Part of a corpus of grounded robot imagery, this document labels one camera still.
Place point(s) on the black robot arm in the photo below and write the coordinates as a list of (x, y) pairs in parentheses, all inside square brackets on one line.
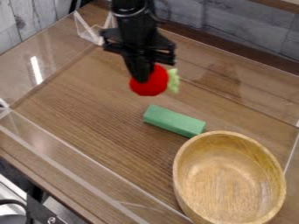
[(126, 8)]

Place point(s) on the green foam block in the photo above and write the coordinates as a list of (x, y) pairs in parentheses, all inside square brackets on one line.
[(173, 121)]

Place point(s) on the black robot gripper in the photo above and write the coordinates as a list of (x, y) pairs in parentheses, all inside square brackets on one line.
[(137, 38)]

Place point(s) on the red plush strawberry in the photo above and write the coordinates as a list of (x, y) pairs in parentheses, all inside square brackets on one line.
[(163, 80)]

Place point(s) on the round wooden bowl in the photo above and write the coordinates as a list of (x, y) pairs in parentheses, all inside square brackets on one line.
[(227, 180)]

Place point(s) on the clear acrylic tray walls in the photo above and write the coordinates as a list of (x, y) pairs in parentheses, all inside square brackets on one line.
[(73, 131)]

